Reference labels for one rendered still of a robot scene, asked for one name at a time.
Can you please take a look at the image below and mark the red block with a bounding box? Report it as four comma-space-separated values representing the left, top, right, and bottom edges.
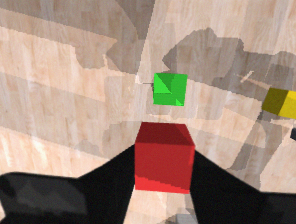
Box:
135, 122, 196, 194

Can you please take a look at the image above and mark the small yellow block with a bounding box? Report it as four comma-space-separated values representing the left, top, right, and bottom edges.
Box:
262, 88, 296, 119

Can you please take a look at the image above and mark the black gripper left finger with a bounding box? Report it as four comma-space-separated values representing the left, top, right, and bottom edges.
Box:
0, 144, 135, 224

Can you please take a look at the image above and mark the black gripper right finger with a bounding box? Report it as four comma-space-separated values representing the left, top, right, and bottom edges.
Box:
189, 150, 296, 224

